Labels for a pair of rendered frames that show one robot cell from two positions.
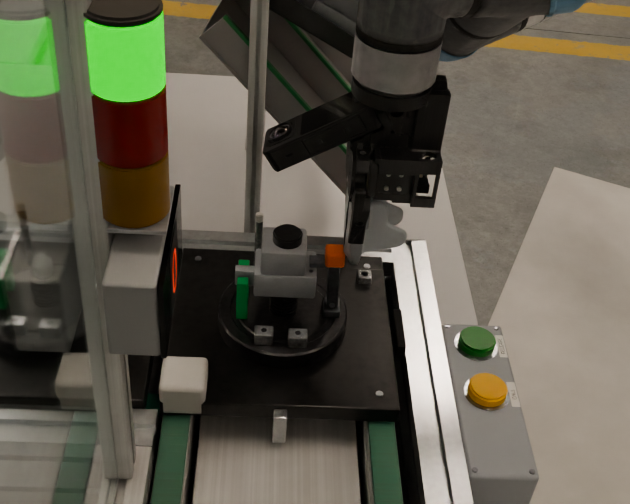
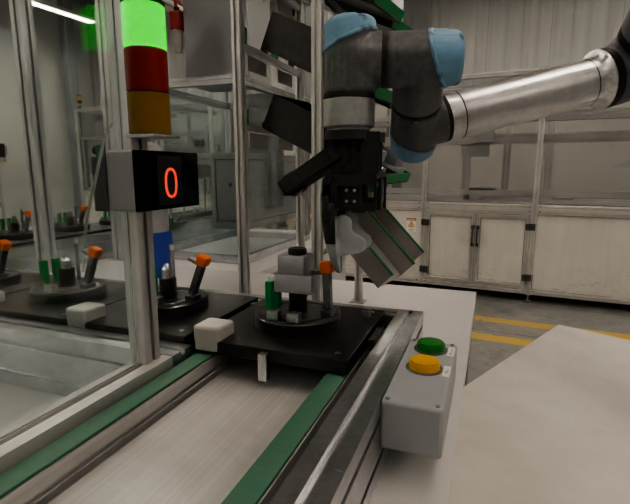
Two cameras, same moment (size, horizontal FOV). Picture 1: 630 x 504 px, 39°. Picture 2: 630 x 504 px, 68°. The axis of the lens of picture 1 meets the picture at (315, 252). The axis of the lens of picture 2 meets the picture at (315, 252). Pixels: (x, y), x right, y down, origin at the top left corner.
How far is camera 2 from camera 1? 53 cm
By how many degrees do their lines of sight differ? 37
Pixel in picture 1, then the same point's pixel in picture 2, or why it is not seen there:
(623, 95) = not seen: outside the picture
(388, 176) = (346, 191)
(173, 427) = (197, 357)
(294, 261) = (296, 262)
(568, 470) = (508, 463)
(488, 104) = not seen: hidden behind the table
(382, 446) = (327, 384)
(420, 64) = (353, 104)
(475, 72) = not seen: hidden behind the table
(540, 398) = (499, 420)
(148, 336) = (128, 193)
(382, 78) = (332, 115)
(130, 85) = (135, 33)
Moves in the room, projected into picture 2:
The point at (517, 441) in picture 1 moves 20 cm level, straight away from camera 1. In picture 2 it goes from (435, 391) to (508, 347)
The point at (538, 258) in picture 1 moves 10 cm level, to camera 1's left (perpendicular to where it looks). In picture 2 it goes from (528, 358) to (474, 349)
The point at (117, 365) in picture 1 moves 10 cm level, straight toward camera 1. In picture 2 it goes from (137, 253) to (90, 270)
